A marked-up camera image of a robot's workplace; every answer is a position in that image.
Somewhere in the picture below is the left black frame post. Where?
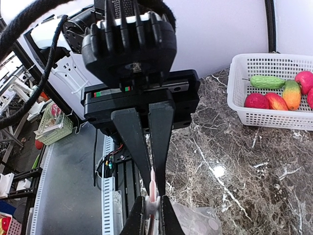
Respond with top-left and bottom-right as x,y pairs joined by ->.
264,0 -> 277,52

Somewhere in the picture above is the dark red toy fruit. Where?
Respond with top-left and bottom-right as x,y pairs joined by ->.
244,93 -> 269,109

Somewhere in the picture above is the red toy orange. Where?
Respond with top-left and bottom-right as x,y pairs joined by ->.
307,88 -> 313,109

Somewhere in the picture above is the red orange toy mango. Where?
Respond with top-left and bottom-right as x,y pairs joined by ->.
265,93 -> 288,111

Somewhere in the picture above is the green toy cucumber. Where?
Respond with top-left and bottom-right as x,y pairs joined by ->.
242,75 -> 286,90

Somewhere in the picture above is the white perforated plastic basket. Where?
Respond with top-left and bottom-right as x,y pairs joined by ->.
227,53 -> 313,131

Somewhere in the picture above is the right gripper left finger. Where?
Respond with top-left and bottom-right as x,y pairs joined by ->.
120,196 -> 146,235

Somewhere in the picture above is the black front frame rail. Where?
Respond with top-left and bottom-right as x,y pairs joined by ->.
113,144 -> 141,235

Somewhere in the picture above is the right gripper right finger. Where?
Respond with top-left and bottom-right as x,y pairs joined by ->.
160,195 -> 185,235

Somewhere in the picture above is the red toy apple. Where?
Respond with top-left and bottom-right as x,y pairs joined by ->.
294,71 -> 313,95

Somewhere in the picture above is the white slotted cable duct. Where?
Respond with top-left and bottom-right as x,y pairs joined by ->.
29,135 -> 115,235

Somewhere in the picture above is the clear dotted zip top bag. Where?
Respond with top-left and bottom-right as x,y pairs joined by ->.
145,168 -> 222,235

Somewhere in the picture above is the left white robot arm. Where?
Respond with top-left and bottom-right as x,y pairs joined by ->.
51,0 -> 200,196

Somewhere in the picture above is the black braided cable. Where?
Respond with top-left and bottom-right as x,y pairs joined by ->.
0,0 -> 79,130

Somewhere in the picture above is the green storage basket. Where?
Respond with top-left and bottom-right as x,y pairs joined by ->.
34,102 -> 73,145

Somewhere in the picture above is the green orange toy mango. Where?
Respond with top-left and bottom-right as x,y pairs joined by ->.
282,80 -> 301,111

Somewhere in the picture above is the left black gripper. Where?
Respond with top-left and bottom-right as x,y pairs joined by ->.
81,0 -> 200,196

